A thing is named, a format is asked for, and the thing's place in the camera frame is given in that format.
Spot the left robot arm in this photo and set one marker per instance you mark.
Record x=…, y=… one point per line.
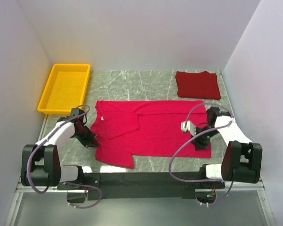
x=41, y=167

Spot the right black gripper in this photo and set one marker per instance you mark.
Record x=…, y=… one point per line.
x=199, y=146

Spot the black base beam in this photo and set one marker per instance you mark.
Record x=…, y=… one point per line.
x=137, y=185

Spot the folded dark red t-shirt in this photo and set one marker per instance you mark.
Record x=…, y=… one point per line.
x=201, y=85

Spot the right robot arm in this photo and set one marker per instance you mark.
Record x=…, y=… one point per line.
x=242, y=158

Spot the aluminium rail frame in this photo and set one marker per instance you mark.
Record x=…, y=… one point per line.
x=19, y=202

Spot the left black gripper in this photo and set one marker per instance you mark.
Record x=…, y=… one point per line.
x=91, y=141

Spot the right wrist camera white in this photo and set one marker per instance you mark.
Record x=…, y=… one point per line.
x=188, y=126

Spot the bright red t-shirt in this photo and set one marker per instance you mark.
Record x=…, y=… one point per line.
x=124, y=129

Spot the yellow plastic tray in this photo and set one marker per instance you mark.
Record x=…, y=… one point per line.
x=65, y=88

